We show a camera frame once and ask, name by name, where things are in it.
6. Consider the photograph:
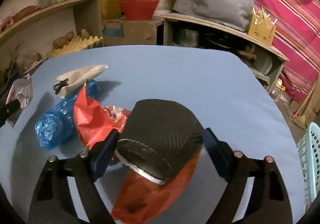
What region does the sweet potato on shelf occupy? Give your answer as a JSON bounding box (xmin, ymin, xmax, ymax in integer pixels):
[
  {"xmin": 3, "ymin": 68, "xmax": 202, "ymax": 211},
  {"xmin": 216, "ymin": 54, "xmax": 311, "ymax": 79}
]
[{"xmin": 12, "ymin": 6, "xmax": 41, "ymax": 22}]

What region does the yellow utensil basket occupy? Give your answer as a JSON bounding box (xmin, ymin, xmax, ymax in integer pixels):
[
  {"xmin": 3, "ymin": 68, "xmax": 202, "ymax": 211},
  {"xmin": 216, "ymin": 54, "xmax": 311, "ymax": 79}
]
[{"xmin": 247, "ymin": 6, "xmax": 278, "ymax": 46}]

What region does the yellow egg tray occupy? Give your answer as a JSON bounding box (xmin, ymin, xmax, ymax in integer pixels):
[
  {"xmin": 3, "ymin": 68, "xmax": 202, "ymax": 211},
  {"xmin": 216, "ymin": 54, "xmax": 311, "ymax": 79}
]
[{"xmin": 47, "ymin": 36, "xmax": 103, "ymax": 59}]

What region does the blue table cloth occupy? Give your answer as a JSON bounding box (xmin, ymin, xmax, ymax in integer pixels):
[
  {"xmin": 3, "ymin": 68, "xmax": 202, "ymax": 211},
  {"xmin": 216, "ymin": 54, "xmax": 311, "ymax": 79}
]
[{"xmin": 1, "ymin": 46, "xmax": 304, "ymax": 222}]

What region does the pink snack wrapper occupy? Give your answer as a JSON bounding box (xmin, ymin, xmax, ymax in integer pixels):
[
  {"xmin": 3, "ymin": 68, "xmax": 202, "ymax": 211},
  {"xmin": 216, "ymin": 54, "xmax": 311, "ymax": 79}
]
[{"xmin": 6, "ymin": 74, "xmax": 34, "ymax": 128}]

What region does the red gold snack bag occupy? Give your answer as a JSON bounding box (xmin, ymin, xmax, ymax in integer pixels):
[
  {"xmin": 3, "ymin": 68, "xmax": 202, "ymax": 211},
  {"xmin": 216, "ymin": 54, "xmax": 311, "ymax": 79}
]
[{"xmin": 74, "ymin": 85, "xmax": 131, "ymax": 150}]

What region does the white paper bag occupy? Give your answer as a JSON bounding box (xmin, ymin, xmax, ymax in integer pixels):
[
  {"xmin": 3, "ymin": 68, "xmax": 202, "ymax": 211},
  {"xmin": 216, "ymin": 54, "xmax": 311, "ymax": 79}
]
[{"xmin": 53, "ymin": 64, "xmax": 108, "ymax": 98}]

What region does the potato on egg tray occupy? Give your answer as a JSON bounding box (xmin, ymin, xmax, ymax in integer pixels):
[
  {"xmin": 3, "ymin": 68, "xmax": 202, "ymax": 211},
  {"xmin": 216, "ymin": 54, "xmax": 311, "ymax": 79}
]
[{"xmin": 52, "ymin": 31, "xmax": 74, "ymax": 49}]

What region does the blue plastic bag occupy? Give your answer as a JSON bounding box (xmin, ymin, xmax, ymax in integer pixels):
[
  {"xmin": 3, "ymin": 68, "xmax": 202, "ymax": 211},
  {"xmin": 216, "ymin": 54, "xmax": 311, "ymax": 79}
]
[{"xmin": 35, "ymin": 79, "xmax": 101, "ymax": 151}]

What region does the cardboard box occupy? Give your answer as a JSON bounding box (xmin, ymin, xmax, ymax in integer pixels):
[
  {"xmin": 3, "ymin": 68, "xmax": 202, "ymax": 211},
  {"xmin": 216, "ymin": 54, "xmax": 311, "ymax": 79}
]
[{"xmin": 103, "ymin": 17, "xmax": 164, "ymax": 46}]

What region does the red plastic basket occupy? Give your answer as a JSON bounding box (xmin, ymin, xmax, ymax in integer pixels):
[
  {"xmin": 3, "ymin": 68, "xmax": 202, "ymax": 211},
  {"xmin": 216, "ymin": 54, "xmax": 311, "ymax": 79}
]
[{"xmin": 120, "ymin": 0, "xmax": 159, "ymax": 21}]

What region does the wooden wall shelf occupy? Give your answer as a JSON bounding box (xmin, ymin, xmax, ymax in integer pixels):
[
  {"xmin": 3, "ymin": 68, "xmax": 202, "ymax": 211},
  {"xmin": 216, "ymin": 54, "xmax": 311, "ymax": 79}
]
[{"xmin": 0, "ymin": 0, "xmax": 103, "ymax": 70}]

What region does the black slipper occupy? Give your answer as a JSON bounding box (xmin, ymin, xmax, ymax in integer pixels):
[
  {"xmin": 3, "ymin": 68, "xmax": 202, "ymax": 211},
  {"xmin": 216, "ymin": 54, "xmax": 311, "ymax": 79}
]
[{"xmin": 115, "ymin": 99, "xmax": 204, "ymax": 185}]

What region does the pink striped curtain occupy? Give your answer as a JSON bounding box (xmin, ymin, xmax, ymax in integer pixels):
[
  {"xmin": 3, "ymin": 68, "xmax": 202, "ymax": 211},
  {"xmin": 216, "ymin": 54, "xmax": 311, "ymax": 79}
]
[{"xmin": 253, "ymin": 0, "xmax": 319, "ymax": 103}]

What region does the low wooden cabinet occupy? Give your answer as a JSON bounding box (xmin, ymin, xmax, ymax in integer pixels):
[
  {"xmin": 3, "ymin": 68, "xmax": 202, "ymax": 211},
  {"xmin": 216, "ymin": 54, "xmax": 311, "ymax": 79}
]
[{"xmin": 162, "ymin": 13, "xmax": 288, "ymax": 93}]

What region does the light blue waste basket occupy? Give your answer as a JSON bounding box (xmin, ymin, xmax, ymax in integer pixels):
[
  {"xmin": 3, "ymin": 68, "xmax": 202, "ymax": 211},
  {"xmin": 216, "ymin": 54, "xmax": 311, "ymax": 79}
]
[{"xmin": 297, "ymin": 122, "xmax": 320, "ymax": 204}]

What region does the red mesh plastic bag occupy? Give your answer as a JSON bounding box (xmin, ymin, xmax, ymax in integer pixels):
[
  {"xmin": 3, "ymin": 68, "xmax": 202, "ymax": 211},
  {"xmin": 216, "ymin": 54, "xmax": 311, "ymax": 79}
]
[{"xmin": 111, "ymin": 150, "xmax": 201, "ymax": 223}]

